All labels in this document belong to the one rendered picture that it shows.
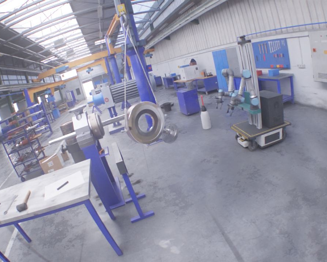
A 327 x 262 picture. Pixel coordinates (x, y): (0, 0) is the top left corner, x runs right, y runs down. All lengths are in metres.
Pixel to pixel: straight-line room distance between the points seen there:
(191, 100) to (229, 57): 2.33
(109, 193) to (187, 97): 3.86
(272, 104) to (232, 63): 4.06
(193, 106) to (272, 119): 3.03
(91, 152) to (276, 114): 2.86
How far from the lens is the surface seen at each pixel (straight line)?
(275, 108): 3.28
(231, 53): 7.07
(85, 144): 2.33
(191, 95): 5.65
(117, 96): 6.07
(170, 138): 1.78
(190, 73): 9.09
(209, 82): 8.26
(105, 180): 2.54
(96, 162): 2.43
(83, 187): 1.67
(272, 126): 3.33
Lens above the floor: 1.62
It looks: 19 degrees down
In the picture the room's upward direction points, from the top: 15 degrees counter-clockwise
